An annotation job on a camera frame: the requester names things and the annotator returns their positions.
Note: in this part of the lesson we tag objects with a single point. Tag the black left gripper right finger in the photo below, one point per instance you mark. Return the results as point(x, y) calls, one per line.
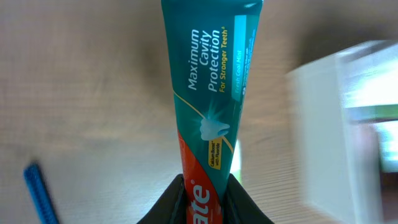
point(239, 207)

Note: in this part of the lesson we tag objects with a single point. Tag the blue disposable razor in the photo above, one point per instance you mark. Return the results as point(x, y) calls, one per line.
point(40, 196)

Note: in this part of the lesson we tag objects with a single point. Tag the white box pink interior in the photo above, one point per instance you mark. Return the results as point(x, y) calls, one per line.
point(344, 123)

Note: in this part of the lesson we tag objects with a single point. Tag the green white toothbrush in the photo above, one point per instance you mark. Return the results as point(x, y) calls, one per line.
point(236, 162)

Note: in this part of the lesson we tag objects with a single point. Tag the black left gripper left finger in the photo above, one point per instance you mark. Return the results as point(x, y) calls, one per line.
point(170, 208)

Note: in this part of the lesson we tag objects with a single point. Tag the Colgate toothpaste tube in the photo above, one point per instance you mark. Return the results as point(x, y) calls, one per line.
point(210, 45)

